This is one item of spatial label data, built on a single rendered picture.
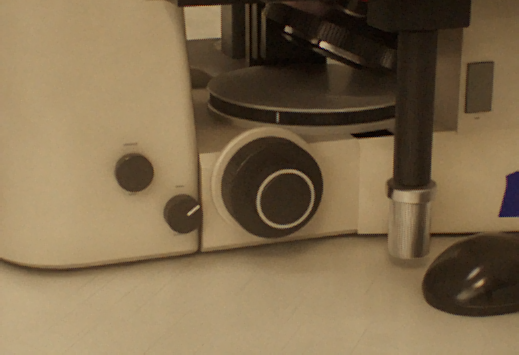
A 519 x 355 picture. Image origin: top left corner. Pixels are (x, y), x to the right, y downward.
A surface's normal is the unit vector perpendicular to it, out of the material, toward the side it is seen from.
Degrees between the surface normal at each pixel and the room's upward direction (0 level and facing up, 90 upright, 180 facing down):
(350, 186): 90
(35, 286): 0
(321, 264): 0
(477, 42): 90
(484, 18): 90
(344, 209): 90
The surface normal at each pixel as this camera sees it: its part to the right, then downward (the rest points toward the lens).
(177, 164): 0.33, 0.27
